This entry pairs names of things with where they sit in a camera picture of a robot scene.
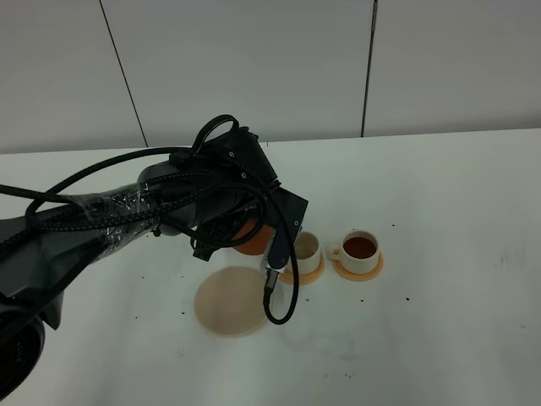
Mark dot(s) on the beige round teapot coaster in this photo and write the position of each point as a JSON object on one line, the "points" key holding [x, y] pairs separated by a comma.
{"points": [[229, 302]]}

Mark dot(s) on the orange cup coaster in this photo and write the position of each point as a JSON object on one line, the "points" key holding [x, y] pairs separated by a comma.
{"points": [[343, 272], [306, 278]]}

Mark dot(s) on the brown clay teapot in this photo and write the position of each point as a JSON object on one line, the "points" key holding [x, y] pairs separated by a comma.
{"points": [[259, 242]]}

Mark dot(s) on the right white teacup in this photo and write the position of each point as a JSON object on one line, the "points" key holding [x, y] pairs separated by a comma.
{"points": [[357, 252]]}

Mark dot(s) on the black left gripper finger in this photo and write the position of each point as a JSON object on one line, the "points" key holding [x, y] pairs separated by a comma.
{"points": [[204, 247]]}

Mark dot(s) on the white teacup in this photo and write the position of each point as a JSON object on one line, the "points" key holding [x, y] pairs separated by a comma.
{"points": [[308, 254], [357, 252]]}

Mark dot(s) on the left white teacup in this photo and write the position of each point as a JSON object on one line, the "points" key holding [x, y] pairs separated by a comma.
{"points": [[308, 254]]}

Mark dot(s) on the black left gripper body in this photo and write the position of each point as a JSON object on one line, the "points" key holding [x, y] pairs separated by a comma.
{"points": [[246, 182]]}

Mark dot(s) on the right orange cup coaster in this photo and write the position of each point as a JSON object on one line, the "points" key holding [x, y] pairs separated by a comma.
{"points": [[343, 272]]}

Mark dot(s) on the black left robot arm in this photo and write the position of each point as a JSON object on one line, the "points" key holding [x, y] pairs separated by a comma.
{"points": [[59, 235]]}

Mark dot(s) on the left orange cup coaster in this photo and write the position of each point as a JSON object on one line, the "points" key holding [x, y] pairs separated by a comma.
{"points": [[306, 278]]}

